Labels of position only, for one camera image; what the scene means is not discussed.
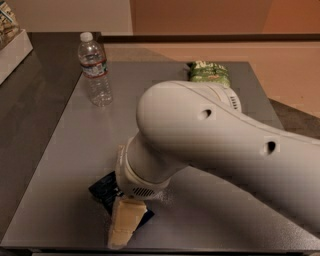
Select dark blue rxbar wrapper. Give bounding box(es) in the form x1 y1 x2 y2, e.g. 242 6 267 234
88 170 155 231

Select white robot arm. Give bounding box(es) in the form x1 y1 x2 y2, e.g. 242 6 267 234
116 81 320 251

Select clear plastic water bottle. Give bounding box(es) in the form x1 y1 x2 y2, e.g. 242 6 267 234
78 32 113 107

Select green jalapeno chip bag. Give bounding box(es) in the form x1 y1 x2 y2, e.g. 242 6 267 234
188 61 231 88

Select white box with snacks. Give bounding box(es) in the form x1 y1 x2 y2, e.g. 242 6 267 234
0 0 33 85

